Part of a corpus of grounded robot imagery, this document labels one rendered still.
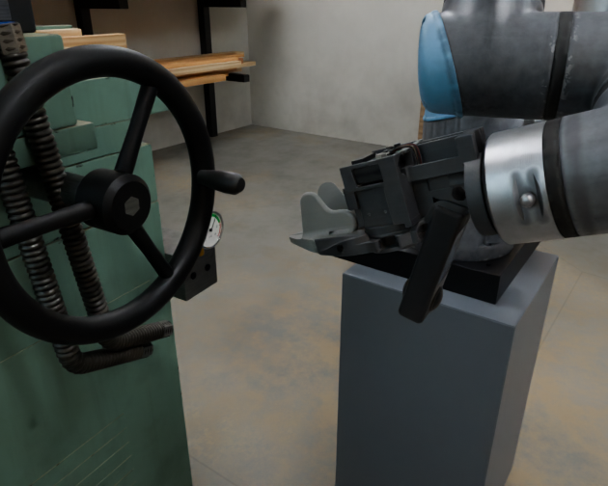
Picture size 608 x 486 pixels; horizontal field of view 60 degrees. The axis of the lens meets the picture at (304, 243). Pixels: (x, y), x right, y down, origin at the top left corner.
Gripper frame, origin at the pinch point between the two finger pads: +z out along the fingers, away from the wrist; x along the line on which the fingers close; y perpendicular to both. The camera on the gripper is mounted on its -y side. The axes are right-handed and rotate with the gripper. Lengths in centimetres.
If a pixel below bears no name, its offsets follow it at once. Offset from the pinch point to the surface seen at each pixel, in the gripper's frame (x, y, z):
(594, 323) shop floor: -138, -82, -3
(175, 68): -207, 62, 209
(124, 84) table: -7.7, 23.3, 26.5
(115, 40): -20, 33, 40
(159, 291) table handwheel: 7.0, -1.2, 16.0
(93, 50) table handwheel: 11.0, 22.8, 7.0
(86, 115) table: -1.1, 20.5, 27.6
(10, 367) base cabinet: 16.0, -6.0, 37.1
